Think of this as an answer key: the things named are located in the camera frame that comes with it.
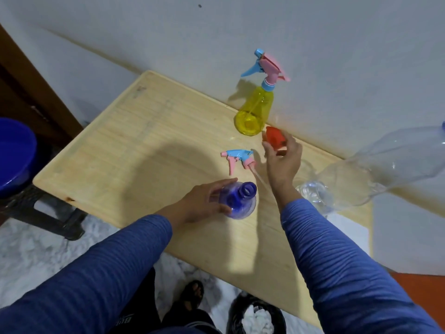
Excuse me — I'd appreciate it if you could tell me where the person's left hand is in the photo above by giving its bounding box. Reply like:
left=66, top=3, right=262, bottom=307
left=156, top=178, right=239, bottom=231

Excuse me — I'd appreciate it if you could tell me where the blue plastic basin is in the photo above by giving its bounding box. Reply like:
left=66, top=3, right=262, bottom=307
left=0, top=117, right=38, bottom=199

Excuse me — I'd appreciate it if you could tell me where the person's left leg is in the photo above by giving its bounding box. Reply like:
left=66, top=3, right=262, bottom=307
left=114, top=267, right=162, bottom=334

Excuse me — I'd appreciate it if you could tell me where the orange furniture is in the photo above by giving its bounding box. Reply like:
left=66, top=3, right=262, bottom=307
left=389, top=273, right=445, bottom=328

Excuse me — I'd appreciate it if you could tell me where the black plastic stool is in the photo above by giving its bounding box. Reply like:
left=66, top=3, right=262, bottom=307
left=0, top=186, right=88, bottom=241

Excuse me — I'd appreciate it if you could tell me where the brown wooden door frame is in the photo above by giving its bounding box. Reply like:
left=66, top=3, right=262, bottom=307
left=0, top=24, right=84, bottom=143

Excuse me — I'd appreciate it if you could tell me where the person's leg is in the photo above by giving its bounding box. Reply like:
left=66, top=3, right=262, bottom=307
left=114, top=267, right=162, bottom=334
left=161, top=302, right=223, bottom=334

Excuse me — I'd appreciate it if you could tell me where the clear plastic water bottle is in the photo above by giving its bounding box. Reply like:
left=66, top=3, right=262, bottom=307
left=295, top=121, right=445, bottom=216

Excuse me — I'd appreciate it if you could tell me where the orange plastic funnel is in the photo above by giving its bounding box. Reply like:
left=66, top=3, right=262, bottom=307
left=261, top=125, right=288, bottom=152

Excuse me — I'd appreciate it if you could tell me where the yellow spray bottle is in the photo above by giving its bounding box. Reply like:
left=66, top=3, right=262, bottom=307
left=233, top=85, right=275, bottom=137

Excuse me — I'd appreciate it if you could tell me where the person's left forearm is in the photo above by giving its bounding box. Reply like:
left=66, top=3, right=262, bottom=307
left=0, top=208, right=173, bottom=334

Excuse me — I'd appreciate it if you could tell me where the crumpled white paper waste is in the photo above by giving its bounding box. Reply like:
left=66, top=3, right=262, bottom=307
left=242, top=304, right=275, bottom=334

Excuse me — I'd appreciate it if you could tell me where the person's right leg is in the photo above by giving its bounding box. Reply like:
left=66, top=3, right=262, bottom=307
left=161, top=302, right=223, bottom=334

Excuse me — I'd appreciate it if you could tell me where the person's right black sandal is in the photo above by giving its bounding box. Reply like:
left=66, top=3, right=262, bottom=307
left=182, top=280, right=205, bottom=310

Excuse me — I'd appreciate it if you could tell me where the purple spray bottle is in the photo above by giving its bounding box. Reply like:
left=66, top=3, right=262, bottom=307
left=217, top=181, right=258, bottom=220

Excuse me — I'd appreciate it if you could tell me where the black mesh basket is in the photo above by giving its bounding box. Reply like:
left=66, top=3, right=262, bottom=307
left=226, top=292, right=287, bottom=334

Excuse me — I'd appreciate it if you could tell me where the person's right forearm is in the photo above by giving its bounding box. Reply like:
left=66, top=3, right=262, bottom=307
left=273, top=186, right=444, bottom=334

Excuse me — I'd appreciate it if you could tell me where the white paper sheet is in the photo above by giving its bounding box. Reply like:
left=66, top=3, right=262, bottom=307
left=326, top=212, right=371, bottom=256

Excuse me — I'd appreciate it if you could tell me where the person's right hand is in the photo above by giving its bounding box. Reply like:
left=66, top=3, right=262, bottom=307
left=261, top=130, right=303, bottom=203

